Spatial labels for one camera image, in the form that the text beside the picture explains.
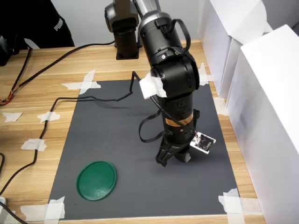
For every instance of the round green lid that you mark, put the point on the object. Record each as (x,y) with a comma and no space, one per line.
(97,180)

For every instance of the dark grey mat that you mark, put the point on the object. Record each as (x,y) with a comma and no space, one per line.
(130,186)

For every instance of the white tape piece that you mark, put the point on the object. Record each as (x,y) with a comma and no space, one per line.
(47,116)
(12,116)
(233,204)
(203,78)
(85,84)
(33,144)
(51,210)
(220,107)

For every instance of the white tape wad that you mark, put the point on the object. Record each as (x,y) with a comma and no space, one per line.
(151,86)

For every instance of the white partition box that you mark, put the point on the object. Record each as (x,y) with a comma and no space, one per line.
(224,21)
(268,116)

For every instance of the white power strip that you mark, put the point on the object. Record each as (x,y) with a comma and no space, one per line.
(2,201)

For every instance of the person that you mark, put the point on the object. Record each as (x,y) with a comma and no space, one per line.
(35,18)

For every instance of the white camera box with board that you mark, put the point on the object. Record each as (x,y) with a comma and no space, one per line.
(202,142)

